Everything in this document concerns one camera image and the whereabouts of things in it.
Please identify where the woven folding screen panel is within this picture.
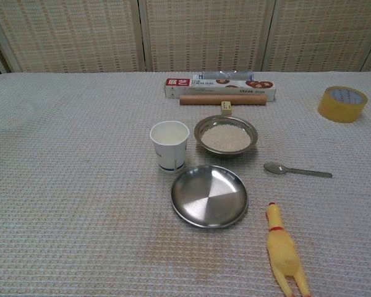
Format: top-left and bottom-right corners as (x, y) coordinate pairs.
(262, 0), (371, 73)
(139, 0), (276, 73)
(0, 0), (146, 74)

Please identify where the steel bowl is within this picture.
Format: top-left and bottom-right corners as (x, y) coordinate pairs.
(194, 114), (258, 157)

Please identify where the shiny foil roll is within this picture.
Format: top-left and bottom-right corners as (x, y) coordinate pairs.
(194, 70), (255, 81)

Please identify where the white waffle tablecloth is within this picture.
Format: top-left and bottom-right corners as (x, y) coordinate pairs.
(0, 71), (371, 297)

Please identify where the metal spoon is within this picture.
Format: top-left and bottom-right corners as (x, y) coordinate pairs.
(263, 161), (333, 179)

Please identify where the white paper cup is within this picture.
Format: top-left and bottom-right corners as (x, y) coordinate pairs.
(149, 120), (190, 173)

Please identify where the round steel plate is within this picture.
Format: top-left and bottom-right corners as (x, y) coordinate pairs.
(170, 165), (249, 230)

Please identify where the yellow packing tape roll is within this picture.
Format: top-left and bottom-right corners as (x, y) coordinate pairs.
(317, 85), (369, 124)

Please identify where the white red foil box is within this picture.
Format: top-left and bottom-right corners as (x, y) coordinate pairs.
(164, 77), (277, 101)

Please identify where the yellow rubber chicken toy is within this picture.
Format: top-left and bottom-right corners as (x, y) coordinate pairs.
(265, 202), (312, 297)

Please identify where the wooden rolling pin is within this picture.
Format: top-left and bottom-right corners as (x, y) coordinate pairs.
(179, 94), (268, 106)

